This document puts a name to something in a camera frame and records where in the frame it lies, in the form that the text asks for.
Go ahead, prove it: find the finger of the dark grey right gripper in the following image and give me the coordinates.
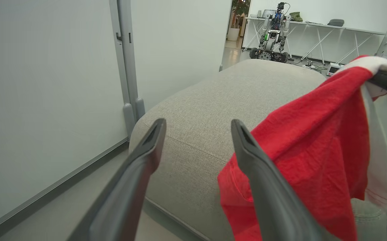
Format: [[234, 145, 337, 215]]
[[231, 119, 328, 241]]

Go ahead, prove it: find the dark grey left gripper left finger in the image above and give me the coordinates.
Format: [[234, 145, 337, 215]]
[[67, 118, 167, 241]]

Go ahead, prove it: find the red and white garment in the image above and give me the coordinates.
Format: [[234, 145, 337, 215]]
[[217, 56, 387, 241]]

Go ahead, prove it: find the long white trestle table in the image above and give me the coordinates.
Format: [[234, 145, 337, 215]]
[[242, 16, 386, 65]]

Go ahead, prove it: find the wheeled robot with arms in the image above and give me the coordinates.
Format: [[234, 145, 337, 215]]
[[250, 2, 292, 63]]

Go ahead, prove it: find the potted plant in white pot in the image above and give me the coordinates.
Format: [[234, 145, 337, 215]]
[[227, 0, 250, 42]]

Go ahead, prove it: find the grey partition post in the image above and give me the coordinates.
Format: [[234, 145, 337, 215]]
[[109, 0, 145, 138]]

